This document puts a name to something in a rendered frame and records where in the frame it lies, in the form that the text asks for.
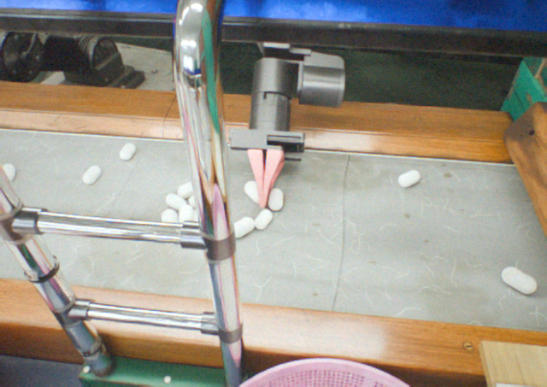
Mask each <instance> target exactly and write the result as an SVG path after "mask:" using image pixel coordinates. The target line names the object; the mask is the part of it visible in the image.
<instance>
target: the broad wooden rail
mask: <svg viewBox="0 0 547 387"><path fill-rule="evenodd" d="M223 100H224V110H225V121H226V141H227V144H231V141H230V140H228V132H230V129H246V130H249V124H250V104H251V96H240V95H225V94H223ZM513 122H514V121H513V119H512V117H511V115H510V113H506V112H491V110H476V109H462V108H433V107H418V106H403V105H389V104H383V103H359V102H345V101H342V102H341V105H340V108H326V107H324V106H314V105H303V104H299V103H298V98H292V100H291V125H290V126H289V132H302V133H305V134H306V135H305V149H306V150H325V151H339V152H352V153H364V155H389V156H403V157H415V158H428V159H441V160H453V161H479V162H491V163H504V164H509V165H514V162H513V160H512V158H511V156H510V153H509V151H508V149H507V148H506V145H505V143H504V141H503V137H502V136H503V134H504V133H505V131H506V130H507V129H508V127H509V126H510V125H511V124H512V123H513ZM0 129H8V130H21V131H34V132H57V133H70V134H84V135H96V136H109V137H121V138H147V139H159V140H172V141H185V140H184V134H183V129H182V124H181V118H180V114H179V108H178V103H177V97H176V93H175V91H152V90H137V89H122V88H108V87H93V86H78V85H49V84H35V83H22V84H20V82H17V83H6V82H0Z"/></svg>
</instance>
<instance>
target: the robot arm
mask: <svg viewBox="0 0 547 387"><path fill-rule="evenodd" d="M257 46H259V48H260V50H261V52H262V53H263V58H262V60H260V61H257V62H255V64H254V73H253V84H252V94H251V104H250V124H249V130H246V129H230V132H228V140H230V141H231V144H230V148H231V149H232V150H248V155H249V159H250V164H251V166H252V169H253V174H254V176H255V179H256V187H257V194H258V202H259V207H261V208H265V207H266V206H267V203H268V197H269V194H270V191H271V188H272V186H273V183H274V182H275V181H276V179H277V178H278V176H279V173H280V170H281V168H282V167H283V166H284V163H285V161H301V158H302V153H303V150H305V135H306V134H305V133H302V132H289V126H290V125H291V100H292V89H293V78H294V74H296V75H297V83H296V97H297V98H298V103H299V104H303V105H314V106H324V107H326V108H340V105H341V102H342V100H343V95H344V82H345V72H344V59H343V58H342V57H340V56H330V55H325V53H319V52H314V51H312V50H311V49H300V48H294V46H295V45H294V44H268V43H257ZM266 152H267V153H266ZM266 160H267V162H266Z"/></svg>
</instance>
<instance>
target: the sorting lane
mask: <svg viewBox="0 0 547 387"><path fill-rule="evenodd" d="M125 144H134V145H135V147H136V150H135V153H134V154H133V156H132V158H131V159H130V160H126V161H125V160H122V159H121V158H120V152H121V149H122V148H123V147H124V145H125ZM227 151H228V162H229V173H230V174H231V183H232V204H233V214H234V224H235V223H236V222H238V221H240V220H241V219H243V218H251V219H253V221H254V224H255V219H256V218H257V217H258V214H260V213H261V211H263V210H265V209H266V210H269V211H270V212H271V213H272V219H271V220H270V222H269V223H268V225H267V226H266V227H265V228H263V229H258V228H256V226H255V225H254V228H253V229H252V230H251V232H249V233H247V234H245V235H243V236H242V237H236V245H237V257H238V276H239V288H240V298H241V302H246V303H255V304H264V305H273V306H282V307H292V308H309V309H318V310H327V311H336V313H339V312H345V313H346V314H353V313H355V314H363V315H372V316H381V317H392V318H400V319H410V320H427V321H436V322H445V323H454V324H463V325H471V324H472V325H480V326H490V327H498V328H507V327H508V329H516V330H525V331H542V332H547V238H546V236H545V234H544V232H543V230H542V228H541V225H540V224H539V221H538V216H537V215H536V212H535V210H534V207H533V205H532V201H531V198H530V197H529V195H528V193H527V190H526V187H525V185H524V183H523V180H521V177H520V175H519V173H518V171H517V169H516V167H515V165H509V164H504V163H491V162H479V161H453V160H441V159H428V158H415V157H403V156H389V155H364V153H352V152H339V151H325V150H303V153H302V158H301V161H285V163H284V166H283V167H282V168H281V170H280V173H279V176H278V178H277V179H276V181H275V182H273V186H272V188H271V190H272V189H279V190H281V191H282V193H283V205H282V208H281V209H279V210H272V209H271V208H270V207H269V206H268V203H267V206H266V207H265V208H261V207H259V204H257V203H255V202H253V200H252V199H251V197H250V196H249V195H248V194H247V193H246V192H244V185H246V184H247V183H248V182H249V181H255V182H256V179H255V176H254V174H253V169H252V166H251V164H250V159H249V155H248V150H232V149H231V148H230V144H228V145H227ZM0 164H1V165H2V166H3V165H6V164H10V165H13V166H14V167H15V178H14V179H13V180H11V182H12V184H13V186H14V187H15V189H16V191H17V193H18V194H19V196H20V198H21V200H22V202H23V204H24V206H25V207H35V208H47V209H48V211H50V212H58V213H68V214H84V215H96V216H105V217H115V218H116V219H126V220H149V221H161V222H162V213H163V212H164V211H166V210H168V209H172V210H174V211H175V212H176V214H177V219H179V211H178V210H176V209H174V208H172V207H170V206H168V205H167V203H166V202H165V198H167V195H169V194H171V193H174V194H176V195H178V192H177V191H178V189H179V187H180V185H183V184H186V183H188V182H190V181H191V176H190V171H189V165H188V161H187V155H186V149H185V141H172V140H159V139H147V138H121V137H109V136H96V135H84V134H70V133H57V132H34V131H21V130H8V129H0ZM92 166H97V167H99V168H100V169H101V175H100V176H99V177H98V178H97V179H96V181H95V182H94V183H92V185H88V184H87V183H85V182H84V181H83V175H84V173H85V172H87V171H88V170H89V169H90V168H91V167H92ZM409 171H416V172H418V173H419V174H420V176H421V178H420V180H419V181H418V182H416V183H414V184H412V185H411V186H409V187H402V186H401V185H400V184H399V183H398V177H400V176H401V175H403V174H405V173H407V172H409ZM268 199H269V197H268ZM42 236H43V239H44V241H45V242H46V244H47V246H48V248H49V249H50V252H51V254H52V255H54V257H56V259H55V258H54V259H55V261H56V263H57V261H58V262H59V265H60V268H61V270H62V272H63V274H64V276H65V278H66V279H67V281H68V283H69V284H74V285H84V286H92V287H101V289H111V290H128V291H137V292H146V293H156V294H165V295H174V296H191V298H201V299H209V300H212V298H211V296H210V290H209V281H208V275H207V270H206V265H205V259H204V254H203V250H193V249H182V247H180V245H177V244H165V243H142V242H132V241H121V240H111V239H101V238H91V237H74V235H66V234H56V233H48V232H46V233H45V234H43V235H42ZM57 264H58V263H57ZM506 267H516V268H517V269H519V270H520V271H522V272H524V274H526V275H528V276H530V277H532V278H533V279H534V280H535V281H536V284H537V287H536V290H535V291H534V292H533V293H532V294H523V293H521V292H520V291H518V290H517V289H516V288H515V287H513V286H511V285H509V284H507V283H505V282H504V281H503V277H501V276H502V274H503V270H504V269H505V268H506Z"/></svg>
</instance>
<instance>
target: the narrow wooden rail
mask: <svg viewBox="0 0 547 387"><path fill-rule="evenodd" d="M70 286H71V288H72V290H73V292H74V294H75V296H76V297H80V298H88V299H94V300H95V301H96V302H107V303H115V305H125V306H134V307H142V308H159V309H168V310H178V311H186V312H196V313H203V312H204V311H212V312H214V306H213V302H212V300H209V299H201V298H191V296H174V295H165V294H156V293H146V292H137V291H128V290H111V289H101V287H92V286H84V285H74V284H71V285H70ZM241 308H242V319H244V340H245V350H246V360H247V371H248V372H260V373H262V372H265V371H267V370H268V369H271V368H275V367H276V366H278V365H281V364H285V363H287V362H292V361H300V360H307V359H338V360H344V361H353V362H357V363H361V364H363V365H367V366H371V367H373V368H377V369H379V370H381V371H383V372H385V373H386V374H389V375H391V376H392V377H394V378H397V379H399V380H401V381H402V382H404V383H405V384H407V385H408V386H410V387H487V383H486V379H485V373H484V369H483V366H482V361H481V358H480V354H479V347H478V345H479V342H480V341H482V340H485V341H494V342H502V343H519V344H529V345H538V346H545V347H547V332H542V331H525V330H516V329H508V327H507V328H498V327H490V326H480V325H472V324H471V325H463V324H454V323H445V322H436V321H427V320H410V319H400V318H392V317H381V316H372V315H363V314H355V313H353V314H346V313H345V312H339V313H336V311H327V310H318V309H309V308H292V307H282V306H273V305H264V304H255V303H246V302H241ZM90 322H91V323H92V325H93V328H94V329H95V331H97V332H98V333H100V335H99V334H98V335H99V337H100V338H101V339H102V338H103V345H104V346H105V348H106V350H107V351H108V352H109V355H118V356H125V357H133V358H142V360H150V361H165V362H173V363H181V364H189V365H198V366H213V367H221V368H223V363H222V358H221V348H220V343H219V338H218V336H211V335H202V334H201V331H193V330H184V329H176V328H167V327H158V326H149V325H133V324H125V323H120V322H115V321H107V320H90ZM76 350H77V348H76ZM76 350H75V345H74V343H73V342H71V340H70V339H69V338H68V336H67V334H66V333H65V331H64V330H63V328H62V326H61V325H60V323H59V322H58V320H57V319H56V317H55V316H54V314H52V313H51V311H50V309H49V308H48V306H47V305H46V303H45V302H44V300H43V298H42V297H41V295H39V293H38V291H37V289H36V288H35V286H34V285H33V283H30V282H29V281H27V280H21V279H4V278H3V277H0V355H8V356H9V357H15V358H24V359H32V360H39V361H54V362H61V363H70V364H78V365H83V362H84V359H83V358H82V356H80V354H79V351H78V350H77V352H76ZM78 354H79V355H78Z"/></svg>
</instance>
